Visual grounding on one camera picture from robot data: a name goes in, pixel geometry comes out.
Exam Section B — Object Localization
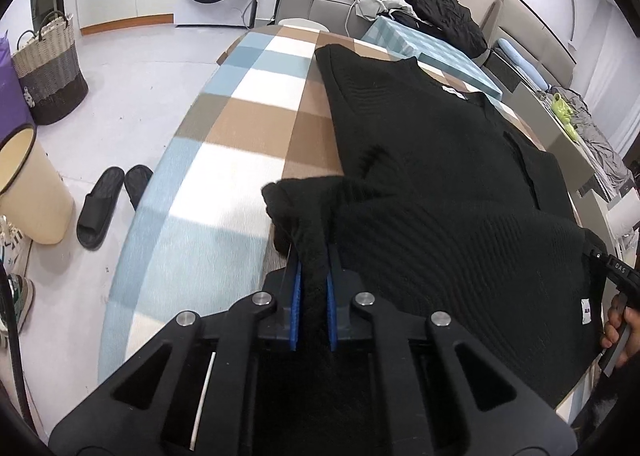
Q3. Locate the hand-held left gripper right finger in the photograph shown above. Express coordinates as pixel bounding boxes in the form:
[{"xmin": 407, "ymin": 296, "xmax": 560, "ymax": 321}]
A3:
[{"xmin": 325, "ymin": 248, "xmax": 579, "ymax": 456}]

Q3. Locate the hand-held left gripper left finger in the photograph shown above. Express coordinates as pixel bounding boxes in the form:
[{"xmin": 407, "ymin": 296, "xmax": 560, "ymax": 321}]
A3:
[{"xmin": 48, "ymin": 258, "xmax": 301, "ymax": 456}]

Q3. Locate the black knit sweater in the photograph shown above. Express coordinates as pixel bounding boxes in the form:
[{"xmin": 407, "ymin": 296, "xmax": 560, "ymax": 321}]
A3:
[{"xmin": 261, "ymin": 43, "xmax": 609, "ymax": 409}]

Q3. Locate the person's right hand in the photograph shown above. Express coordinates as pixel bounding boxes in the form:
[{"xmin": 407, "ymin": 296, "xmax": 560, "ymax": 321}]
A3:
[{"xmin": 600, "ymin": 294, "xmax": 640, "ymax": 370}]

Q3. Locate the white paper roll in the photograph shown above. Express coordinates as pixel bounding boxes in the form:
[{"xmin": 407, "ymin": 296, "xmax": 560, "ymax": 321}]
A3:
[{"xmin": 607, "ymin": 195, "xmax": 640, "ymax": 238}]

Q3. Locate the grey crumpled cloth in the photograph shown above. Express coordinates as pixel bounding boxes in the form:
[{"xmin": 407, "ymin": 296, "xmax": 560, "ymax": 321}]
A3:
[{"xmin": 545, "ymin": 85, "xmax": 634, "ymax": 198}]

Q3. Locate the grey storage box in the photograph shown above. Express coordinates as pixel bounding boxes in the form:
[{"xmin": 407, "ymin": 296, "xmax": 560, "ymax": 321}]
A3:
[{"xmin": 501, "ymin": 80, "xmax": 597, "ymax": 193}]

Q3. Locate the green plastic toy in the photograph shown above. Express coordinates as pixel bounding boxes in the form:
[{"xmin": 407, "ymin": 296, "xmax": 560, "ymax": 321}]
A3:
[{"xmin": 549, "ymin": 92, "xmax": 584, "ymax": 141}]

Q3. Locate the plaid blue brown blanket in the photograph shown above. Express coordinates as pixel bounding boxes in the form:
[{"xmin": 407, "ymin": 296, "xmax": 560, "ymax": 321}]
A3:
[{"xmin": 97, "ymin": 25, "xmax": 593, "ymax": 412}]

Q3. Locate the black slipper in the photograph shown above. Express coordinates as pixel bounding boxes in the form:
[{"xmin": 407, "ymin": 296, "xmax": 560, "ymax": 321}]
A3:
[
  {"xmin": 123, "ymin": 164, "xmax": 155, "ymax": 212},
  {"xmin": 76, "ymin": 166, "xmax": 126, "ymax": 251}
]

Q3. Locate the light blue pillow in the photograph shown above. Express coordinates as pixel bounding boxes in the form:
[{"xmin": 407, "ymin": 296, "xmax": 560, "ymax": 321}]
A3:
[{"xmin": 495, "ymin": 38, "xmax": 551, "ymax": 92}]

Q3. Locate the green white sneaker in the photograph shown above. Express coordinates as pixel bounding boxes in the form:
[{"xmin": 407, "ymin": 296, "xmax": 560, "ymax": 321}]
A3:
[{"xmin": 0, "ymin": 273, "xmax": 36, "ymax": 338}]

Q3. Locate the teal plaid folded blanket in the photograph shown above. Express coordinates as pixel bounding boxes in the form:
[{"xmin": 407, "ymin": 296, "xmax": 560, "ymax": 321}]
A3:
[{"xmin": 361, "ymin": 16, "xmax": 504, "ymax": 100}]

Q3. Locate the beige trash bin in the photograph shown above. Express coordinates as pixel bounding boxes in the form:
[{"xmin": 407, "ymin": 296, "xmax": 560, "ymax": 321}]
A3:
[{"xmin": 0, "ymin": 126, "xmax": 76, "ymax": 245}]

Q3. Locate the white grey garment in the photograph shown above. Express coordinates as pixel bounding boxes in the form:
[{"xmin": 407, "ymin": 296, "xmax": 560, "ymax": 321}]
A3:
[{"xmin": 354, "ymin": 0, "xmax": 417, "ymax": 23}]

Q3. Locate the black jacket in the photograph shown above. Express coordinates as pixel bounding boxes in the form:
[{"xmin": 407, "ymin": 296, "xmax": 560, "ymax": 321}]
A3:
[{"xmin": 384, "ymin": 0, "xmax": 489, "ymax": 60}]

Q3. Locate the woven laundry basket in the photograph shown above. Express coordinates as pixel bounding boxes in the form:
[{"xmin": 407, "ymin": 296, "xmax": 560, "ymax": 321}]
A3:
[{"xmin": 11, "ymin": 11, "xmax": 90, "ymax": 126}]

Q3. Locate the purple bag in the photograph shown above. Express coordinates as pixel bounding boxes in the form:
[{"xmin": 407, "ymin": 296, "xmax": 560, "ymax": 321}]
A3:
[{"xmin": 0, "ymin": 30, "xmax": 39, "ymax": 138}]

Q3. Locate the black cable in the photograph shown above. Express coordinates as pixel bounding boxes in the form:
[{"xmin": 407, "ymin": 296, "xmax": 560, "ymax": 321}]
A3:
[{"xmin": 0, "ymin": 266, "xmax": 37, "ymax": 433}]

